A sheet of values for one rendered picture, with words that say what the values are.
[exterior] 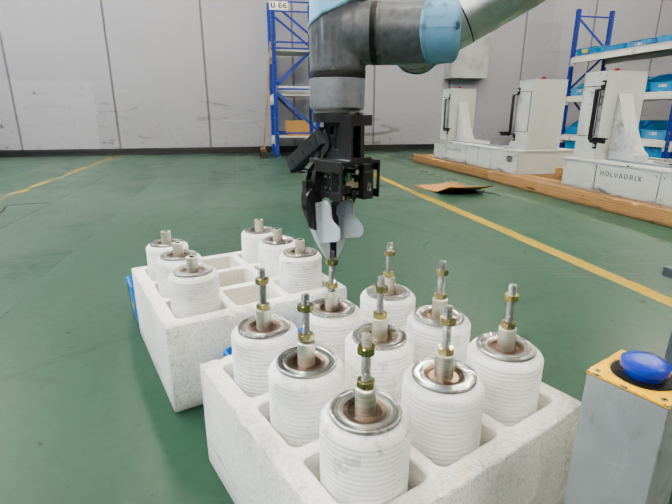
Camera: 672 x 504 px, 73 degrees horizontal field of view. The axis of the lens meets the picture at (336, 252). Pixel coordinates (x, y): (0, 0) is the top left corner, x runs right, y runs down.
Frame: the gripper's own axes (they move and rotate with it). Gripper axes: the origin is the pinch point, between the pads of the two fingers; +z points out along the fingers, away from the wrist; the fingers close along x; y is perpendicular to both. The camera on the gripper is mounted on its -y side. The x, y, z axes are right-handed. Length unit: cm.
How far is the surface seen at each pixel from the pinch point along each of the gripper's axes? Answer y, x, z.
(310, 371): 14.0, -13.7, 9.5
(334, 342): 4.5, -2.6, 13.4
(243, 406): 5.6, -18.6, 16.9
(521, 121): -149, 308, -14
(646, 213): -29, 235, 31
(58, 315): -88, -29, 35
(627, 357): 40.6, 3.8, 2.0
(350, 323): 5.4, -0.1, 10.6
